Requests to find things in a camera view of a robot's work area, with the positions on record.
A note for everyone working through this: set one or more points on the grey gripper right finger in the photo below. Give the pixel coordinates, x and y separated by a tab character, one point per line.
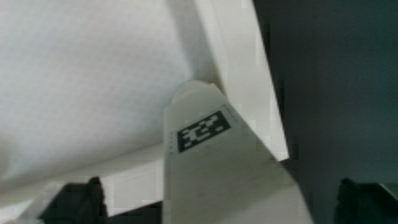
366	203

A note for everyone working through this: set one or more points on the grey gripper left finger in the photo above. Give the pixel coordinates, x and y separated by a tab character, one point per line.
76	206

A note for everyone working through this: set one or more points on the white desk leg with marker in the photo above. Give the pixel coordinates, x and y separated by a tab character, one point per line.
227	185

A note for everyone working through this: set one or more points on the white desk top tray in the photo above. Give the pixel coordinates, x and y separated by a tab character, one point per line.
96	57

